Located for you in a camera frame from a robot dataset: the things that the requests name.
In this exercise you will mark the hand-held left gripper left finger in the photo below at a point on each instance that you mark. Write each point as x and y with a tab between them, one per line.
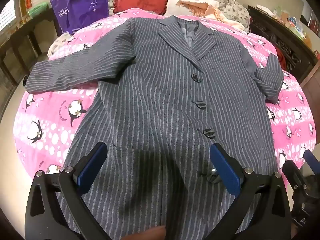
92	165

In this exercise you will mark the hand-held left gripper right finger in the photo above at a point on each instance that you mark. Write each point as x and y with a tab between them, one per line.
225	170

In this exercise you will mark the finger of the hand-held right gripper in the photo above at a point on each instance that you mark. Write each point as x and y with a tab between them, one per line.
295	177
311	157

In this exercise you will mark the grey pinstriped coat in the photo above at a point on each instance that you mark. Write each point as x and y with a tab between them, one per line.
160	92

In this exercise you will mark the pink penguin print blanket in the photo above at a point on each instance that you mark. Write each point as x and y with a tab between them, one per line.
50	130

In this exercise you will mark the dark carved wooden cabinet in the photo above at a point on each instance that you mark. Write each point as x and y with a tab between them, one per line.
287	47

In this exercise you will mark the pile of small boxes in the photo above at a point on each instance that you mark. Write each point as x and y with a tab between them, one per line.
292	23

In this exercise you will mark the dark wooden desk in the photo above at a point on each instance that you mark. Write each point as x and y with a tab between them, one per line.
22	47

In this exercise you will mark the peach fringed scarf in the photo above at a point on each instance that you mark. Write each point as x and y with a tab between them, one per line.
212	12

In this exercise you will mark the purple fabric bag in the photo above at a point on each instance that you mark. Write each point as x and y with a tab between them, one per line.
77	7

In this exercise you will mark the floral print bedding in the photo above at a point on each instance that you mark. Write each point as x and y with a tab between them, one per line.
237	8

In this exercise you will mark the green plastic basket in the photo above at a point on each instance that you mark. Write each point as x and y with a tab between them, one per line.
37	10

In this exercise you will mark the red heart-shaped pillow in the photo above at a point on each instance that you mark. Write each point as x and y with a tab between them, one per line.
142	0

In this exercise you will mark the window blinds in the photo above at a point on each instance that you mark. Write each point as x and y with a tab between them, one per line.
10	12

